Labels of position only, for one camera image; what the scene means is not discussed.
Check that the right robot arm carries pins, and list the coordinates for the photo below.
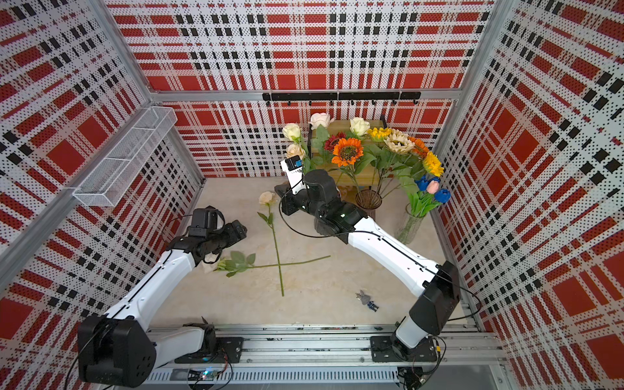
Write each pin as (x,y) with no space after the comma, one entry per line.
(436,287)

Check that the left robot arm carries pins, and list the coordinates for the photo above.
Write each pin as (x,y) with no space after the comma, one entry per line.
(117,349)

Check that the pale pink rose flower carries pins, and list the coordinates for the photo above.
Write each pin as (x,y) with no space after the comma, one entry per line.
(319,124)

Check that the black hook rail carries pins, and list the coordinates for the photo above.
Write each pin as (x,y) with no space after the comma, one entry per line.
(341,96)

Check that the large cream sunflower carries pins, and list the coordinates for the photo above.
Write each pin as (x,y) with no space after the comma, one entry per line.
(394,152)

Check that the pink tulip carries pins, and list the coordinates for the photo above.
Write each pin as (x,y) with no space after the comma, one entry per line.
(415,197)

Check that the white wire wall basket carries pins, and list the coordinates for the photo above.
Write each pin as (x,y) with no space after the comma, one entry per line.
(113,175)

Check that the orange gerbera flower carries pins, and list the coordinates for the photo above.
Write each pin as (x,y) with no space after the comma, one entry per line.
(351,159)
(419,147)

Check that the green circuit board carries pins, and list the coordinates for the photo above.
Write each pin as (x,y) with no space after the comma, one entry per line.
(205,375)

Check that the small grey figurine keychain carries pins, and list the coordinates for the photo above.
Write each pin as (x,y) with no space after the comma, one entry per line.
(366,300)

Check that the white rose flower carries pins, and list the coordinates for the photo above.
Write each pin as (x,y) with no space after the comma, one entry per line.
(359,127)

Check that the red gerbera flower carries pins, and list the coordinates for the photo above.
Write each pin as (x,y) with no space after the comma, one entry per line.
(330,144)

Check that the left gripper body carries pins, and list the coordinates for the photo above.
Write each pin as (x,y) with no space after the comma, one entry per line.
(223,239)

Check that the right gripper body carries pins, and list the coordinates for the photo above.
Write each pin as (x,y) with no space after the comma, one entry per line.
(294,202)

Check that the wooden two-tier shelf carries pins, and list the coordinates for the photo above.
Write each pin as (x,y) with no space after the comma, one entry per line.
(324,158)

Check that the dark ribbed glass vase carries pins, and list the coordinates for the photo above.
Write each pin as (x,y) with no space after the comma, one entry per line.
(369,200)

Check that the peach rose on table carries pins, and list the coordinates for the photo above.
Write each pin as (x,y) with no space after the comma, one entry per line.
(268,199)

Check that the clear glass vase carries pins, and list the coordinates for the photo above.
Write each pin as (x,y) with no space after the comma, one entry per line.
(408,227)

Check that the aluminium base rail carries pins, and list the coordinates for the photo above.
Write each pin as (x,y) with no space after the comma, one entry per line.
(326,345)

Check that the small white rose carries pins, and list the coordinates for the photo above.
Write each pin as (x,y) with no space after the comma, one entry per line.
(238,263)

